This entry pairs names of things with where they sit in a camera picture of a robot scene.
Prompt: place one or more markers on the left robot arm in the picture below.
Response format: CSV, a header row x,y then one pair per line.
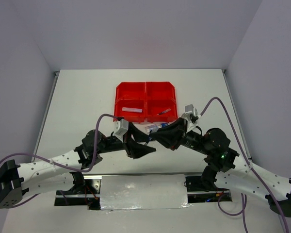
x,y
27,180

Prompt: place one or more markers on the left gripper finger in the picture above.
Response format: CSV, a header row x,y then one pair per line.
x,y
138,150
137,134

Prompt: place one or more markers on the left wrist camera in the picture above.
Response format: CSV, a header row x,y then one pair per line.
x,y
120,129

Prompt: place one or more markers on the red four-compartment bin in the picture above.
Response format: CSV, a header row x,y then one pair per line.
x,y
151,97

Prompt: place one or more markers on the black mounting rail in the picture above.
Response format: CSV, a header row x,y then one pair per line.
x,y
90,195

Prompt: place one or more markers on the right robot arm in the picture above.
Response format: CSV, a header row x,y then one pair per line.
x,y
226,168

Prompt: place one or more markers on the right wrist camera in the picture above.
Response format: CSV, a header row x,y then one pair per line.
x,y
191,116

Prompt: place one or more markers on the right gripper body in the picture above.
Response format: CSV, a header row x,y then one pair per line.
x,y
186,140

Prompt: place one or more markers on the silver foil sheet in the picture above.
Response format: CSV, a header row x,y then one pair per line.
x,y
143,192

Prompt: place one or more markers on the blue glue bottle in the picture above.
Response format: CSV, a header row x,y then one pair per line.
x,y
155,127

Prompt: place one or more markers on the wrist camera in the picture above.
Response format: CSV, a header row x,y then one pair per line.
x,y
191,116
120,129

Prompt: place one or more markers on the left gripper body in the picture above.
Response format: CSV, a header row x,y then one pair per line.
x,y
128,146

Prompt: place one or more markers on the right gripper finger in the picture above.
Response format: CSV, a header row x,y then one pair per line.
x,y
170,129
169,139

